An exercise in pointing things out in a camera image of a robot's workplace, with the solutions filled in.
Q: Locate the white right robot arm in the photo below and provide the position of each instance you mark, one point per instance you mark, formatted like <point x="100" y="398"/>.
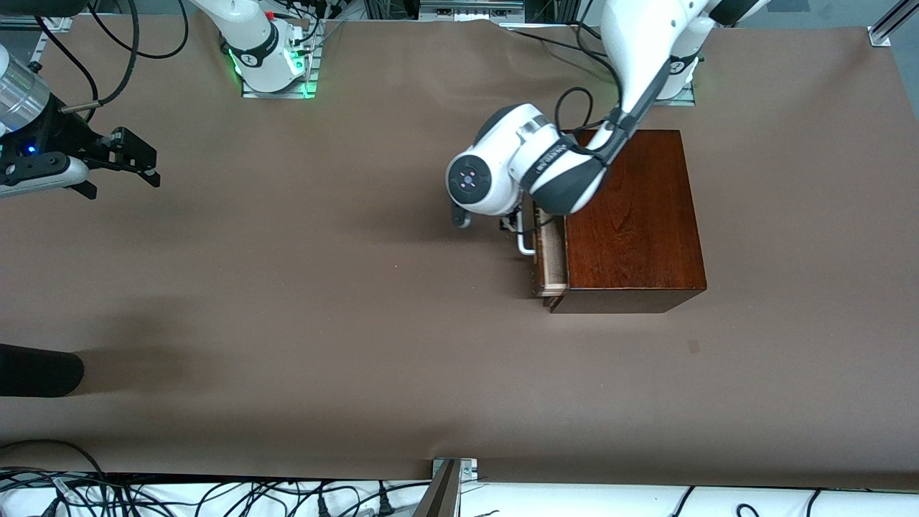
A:
<point x="251" y="43"/>

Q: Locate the grey camera pole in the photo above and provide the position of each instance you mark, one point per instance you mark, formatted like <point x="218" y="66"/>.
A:
<point x="441" y="495"/>

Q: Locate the aluminium frame profile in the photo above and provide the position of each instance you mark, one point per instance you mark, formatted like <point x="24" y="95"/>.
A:
<point x="57" y="24"/>
<point x="890" y="21"/>

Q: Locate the metal pole bracket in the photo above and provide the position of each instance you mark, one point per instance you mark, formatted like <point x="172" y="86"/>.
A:
<point x="468" y="470"/>

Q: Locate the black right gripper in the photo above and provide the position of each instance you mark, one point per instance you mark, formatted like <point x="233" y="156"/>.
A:
<point x="57" y="135"/>

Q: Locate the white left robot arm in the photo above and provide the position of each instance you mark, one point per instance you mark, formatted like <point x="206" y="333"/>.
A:
<point x="646" y="43"/>

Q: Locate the metal equipment rack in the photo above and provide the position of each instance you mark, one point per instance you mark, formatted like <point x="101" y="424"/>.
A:
<point x="467" y="8"/>

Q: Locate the wooden drawer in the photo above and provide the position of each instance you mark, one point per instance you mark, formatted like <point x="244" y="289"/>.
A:
<point x="551" y="258"/>

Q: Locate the black ribbed cylinder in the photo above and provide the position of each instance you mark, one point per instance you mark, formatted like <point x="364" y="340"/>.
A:
<point x="36" y="370"/>

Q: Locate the dark brown wooden cabinet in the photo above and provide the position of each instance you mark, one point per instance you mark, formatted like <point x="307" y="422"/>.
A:
<point x="632" y="237"/>

